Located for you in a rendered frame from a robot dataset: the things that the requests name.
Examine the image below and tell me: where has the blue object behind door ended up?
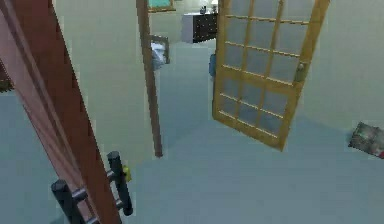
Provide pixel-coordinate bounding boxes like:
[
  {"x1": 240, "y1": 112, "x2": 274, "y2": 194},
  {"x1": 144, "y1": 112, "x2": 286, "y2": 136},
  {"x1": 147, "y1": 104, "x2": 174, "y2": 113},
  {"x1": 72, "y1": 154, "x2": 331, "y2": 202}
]
[{"x1": 208, "y1": 53, "x2": 217, "y2": 78}]

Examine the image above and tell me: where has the grey framed chair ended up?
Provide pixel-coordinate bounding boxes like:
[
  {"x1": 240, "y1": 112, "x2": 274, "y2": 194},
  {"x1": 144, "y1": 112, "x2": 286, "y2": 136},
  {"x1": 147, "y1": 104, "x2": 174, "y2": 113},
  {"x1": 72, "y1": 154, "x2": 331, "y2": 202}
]
[{"x1": 150, "y1": 34, "x2": 171, "y2": 70}]

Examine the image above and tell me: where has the yellow glazed room door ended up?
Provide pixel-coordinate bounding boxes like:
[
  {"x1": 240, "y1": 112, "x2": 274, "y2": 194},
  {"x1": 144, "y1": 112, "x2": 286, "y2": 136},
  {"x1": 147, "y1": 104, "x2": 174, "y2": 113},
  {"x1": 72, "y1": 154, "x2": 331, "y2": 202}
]
[{"x1": 211, "y1": 0, "x2": 332, "y2": 152}]

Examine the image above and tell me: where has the reddish brown room door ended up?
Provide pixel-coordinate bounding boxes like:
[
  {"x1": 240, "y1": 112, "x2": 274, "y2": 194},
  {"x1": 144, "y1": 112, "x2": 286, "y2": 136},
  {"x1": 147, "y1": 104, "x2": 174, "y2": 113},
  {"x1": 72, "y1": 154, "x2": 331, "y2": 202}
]
[{"x1": 0, "y1": 0, "x2": 123, "y2": 224}]

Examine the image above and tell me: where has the dark patterned flat object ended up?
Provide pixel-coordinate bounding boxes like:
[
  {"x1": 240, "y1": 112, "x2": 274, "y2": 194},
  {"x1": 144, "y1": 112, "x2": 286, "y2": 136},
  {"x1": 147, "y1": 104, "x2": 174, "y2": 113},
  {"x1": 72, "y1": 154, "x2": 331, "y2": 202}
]
[{"x1": 347, "y1": 121, "x2": 384, "y2": 160}]

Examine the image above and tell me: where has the framed teal wall picture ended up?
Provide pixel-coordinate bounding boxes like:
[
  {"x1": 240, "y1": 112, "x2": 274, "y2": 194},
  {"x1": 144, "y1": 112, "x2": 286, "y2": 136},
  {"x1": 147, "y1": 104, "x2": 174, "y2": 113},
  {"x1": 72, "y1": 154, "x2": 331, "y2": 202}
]
[{"x1": 147, "y1": 0, "x2": 177, "y2": 14}]

